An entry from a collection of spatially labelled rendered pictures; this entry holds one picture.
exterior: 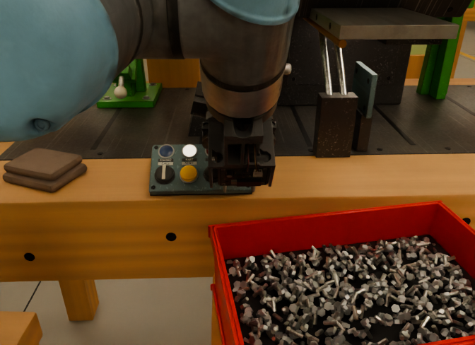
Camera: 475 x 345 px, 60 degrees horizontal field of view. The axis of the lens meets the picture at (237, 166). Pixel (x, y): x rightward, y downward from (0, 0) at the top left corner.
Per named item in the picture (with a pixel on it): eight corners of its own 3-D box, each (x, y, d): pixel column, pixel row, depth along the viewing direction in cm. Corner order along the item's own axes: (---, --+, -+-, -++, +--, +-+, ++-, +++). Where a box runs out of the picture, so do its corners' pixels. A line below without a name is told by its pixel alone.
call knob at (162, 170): (173, 183, 59) (172, 179, 58) (155, 183, 59) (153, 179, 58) (174, 167, 60) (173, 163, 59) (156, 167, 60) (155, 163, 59)
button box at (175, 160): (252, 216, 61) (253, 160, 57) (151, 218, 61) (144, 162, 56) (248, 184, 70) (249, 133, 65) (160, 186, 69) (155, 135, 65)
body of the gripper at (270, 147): (207, 190, 48) (201, 135, 37) (208, 127, 51) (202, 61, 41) (273, 189, 48) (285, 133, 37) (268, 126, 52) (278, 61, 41)
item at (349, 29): (454, 47, 56) (459, 24, 54) (337, 49, 55) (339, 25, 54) (365, 12, 90) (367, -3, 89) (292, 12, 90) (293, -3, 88)
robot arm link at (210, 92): (199, 27, 37) (289, 26, 37) (202, 61, 41) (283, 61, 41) (198, 93, 34) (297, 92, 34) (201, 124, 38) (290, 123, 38)
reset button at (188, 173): (196, 182, 59) (196, 178, 58) (180, 182, 59) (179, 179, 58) (197, 167, 60) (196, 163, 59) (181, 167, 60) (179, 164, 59)
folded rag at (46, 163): (89, 171, 67) (85, 154, 65) (52, 194, 60) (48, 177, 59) (42, 160, 70) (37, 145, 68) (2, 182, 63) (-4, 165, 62)
